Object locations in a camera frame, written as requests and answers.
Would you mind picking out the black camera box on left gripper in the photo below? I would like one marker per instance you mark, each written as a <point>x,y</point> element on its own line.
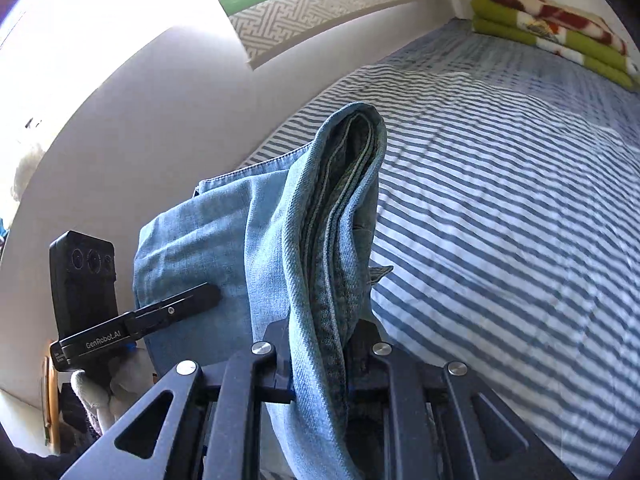
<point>82,277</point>

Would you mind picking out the light blue jeans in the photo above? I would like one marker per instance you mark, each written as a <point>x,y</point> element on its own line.
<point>287,239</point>

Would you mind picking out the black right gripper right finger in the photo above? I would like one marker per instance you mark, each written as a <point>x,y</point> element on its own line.
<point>365,355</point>

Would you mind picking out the wooden chair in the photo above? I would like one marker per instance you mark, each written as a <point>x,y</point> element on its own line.
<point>50,407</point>

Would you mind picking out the folded green red blanket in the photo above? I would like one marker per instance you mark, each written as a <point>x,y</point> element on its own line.
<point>576,35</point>

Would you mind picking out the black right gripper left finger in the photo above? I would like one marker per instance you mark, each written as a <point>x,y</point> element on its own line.
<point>273,373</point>

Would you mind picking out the white gloved left hand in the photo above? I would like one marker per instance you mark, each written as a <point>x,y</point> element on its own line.
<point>128,378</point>

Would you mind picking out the blue white striped bedspread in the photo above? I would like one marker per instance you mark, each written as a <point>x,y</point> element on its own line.
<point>508,214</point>

